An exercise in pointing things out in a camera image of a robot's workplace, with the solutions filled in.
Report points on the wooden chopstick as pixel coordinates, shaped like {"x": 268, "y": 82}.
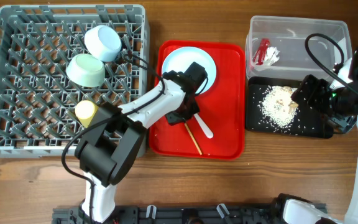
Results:
{"x": 193, "y": 139}

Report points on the crumpled white tissue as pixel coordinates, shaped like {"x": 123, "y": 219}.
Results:
{"x": 271, "y": 56}

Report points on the black rectangular tray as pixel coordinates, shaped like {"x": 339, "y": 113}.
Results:
{"x": 306, "y": 122}

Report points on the red plastic serving tray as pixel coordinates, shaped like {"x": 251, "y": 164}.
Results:
{"x": 222, "y": 107}

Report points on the clear plastic waste bin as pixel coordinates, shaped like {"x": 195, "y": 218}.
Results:
{"x": 287, "y": 35}

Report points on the red snack wrapper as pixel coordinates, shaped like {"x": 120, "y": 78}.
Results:
{"x": 261, "y": 52}

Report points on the white plastic fork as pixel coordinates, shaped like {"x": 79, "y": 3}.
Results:
{"x": 204, "y": 127}

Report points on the yellow plastic cup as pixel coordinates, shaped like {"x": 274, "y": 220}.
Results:
{"x": 85, "y": 110}

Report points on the large white round plate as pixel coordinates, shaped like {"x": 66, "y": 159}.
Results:
{"x": 180, "y": 59}

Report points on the green ceramic bowl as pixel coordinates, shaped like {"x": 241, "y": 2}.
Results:
{"x": 86, "y": 70}

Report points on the light blue bowl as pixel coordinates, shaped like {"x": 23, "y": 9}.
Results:
{"x": 103, "y": 43}

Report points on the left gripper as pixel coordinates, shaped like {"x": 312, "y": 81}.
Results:
{"x": 173, "y": 118}

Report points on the food scraps rice pile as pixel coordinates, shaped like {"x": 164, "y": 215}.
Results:
{"x": 279, "y": 106}

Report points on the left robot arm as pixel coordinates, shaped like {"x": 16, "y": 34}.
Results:
{"x": 113, "y": 135}

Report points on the grey plastic dishwasher rack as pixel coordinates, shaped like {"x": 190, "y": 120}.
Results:
{"x": 37, "y": 99}

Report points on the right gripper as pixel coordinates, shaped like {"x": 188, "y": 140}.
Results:
{"x": 321, "y": 88}

